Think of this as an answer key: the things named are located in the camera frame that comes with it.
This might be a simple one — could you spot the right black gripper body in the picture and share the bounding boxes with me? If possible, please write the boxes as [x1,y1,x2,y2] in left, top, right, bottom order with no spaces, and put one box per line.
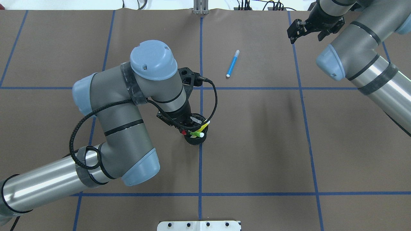
[303,15,345,36]

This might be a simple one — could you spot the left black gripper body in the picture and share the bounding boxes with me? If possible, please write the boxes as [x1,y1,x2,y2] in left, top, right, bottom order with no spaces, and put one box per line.
[156,107,196,132]

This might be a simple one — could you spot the blue highlighter pen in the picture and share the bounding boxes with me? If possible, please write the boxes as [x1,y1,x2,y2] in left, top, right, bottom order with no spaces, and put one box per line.
[226,50,240,78]

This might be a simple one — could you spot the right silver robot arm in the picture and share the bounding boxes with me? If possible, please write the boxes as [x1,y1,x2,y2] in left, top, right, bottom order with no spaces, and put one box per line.
[287,0,411,135]

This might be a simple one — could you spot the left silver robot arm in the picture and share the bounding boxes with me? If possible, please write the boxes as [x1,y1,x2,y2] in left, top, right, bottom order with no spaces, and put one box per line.
[1,40,211,225]

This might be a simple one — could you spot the black mesh pen holder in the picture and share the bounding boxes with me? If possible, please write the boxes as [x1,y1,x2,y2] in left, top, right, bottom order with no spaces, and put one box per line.
[183,114,209,146]

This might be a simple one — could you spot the yellow highlighter pen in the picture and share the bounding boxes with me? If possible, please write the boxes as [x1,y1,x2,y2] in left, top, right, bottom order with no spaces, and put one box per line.
[196,121,210,133]

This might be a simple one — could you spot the green highlighter pen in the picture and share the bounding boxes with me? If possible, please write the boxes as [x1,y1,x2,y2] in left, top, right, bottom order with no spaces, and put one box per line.
[189,132,205,139]

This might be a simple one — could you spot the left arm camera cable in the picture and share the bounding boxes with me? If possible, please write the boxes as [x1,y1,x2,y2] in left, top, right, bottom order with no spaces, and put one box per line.
[69,75,218,170]

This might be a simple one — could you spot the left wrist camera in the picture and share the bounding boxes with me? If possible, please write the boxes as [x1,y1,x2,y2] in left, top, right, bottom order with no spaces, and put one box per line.
[178,67,203,87]

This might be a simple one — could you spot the aluminium frame post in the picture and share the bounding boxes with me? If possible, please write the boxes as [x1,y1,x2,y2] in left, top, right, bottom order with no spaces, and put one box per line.
[193,0,209,15]

